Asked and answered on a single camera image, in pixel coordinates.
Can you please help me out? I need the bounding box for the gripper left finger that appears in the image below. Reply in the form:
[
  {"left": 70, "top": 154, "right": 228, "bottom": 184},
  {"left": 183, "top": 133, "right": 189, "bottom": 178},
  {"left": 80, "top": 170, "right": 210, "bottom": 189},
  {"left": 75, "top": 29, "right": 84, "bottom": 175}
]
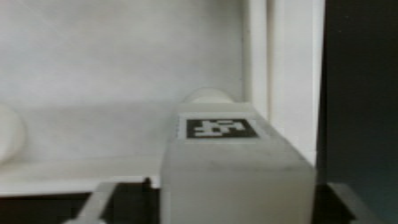
[{"left": 63, "top": 178, "right": 160, "bottom": 224}]

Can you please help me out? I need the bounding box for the white table leg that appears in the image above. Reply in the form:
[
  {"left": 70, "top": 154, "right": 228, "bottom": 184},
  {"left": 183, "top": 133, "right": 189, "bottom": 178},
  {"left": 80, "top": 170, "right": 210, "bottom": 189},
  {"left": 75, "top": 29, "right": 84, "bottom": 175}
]
[{"left": 160, "top": 88, "right": 317, "bottom": 224}]

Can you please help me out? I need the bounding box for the white square table top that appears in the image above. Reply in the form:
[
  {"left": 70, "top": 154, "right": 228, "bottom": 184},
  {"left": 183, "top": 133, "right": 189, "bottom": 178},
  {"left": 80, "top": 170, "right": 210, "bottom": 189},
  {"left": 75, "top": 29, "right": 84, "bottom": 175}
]
[{"left": 0, "top": 0, "right": 326, "bottom": 197}]

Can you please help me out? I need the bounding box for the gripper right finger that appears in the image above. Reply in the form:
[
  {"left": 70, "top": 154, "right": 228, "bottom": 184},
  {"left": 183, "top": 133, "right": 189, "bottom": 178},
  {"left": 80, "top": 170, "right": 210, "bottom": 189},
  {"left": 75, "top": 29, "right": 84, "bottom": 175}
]
[{"left": 311, "top": 183, "right": 381, "bottom": 224}]

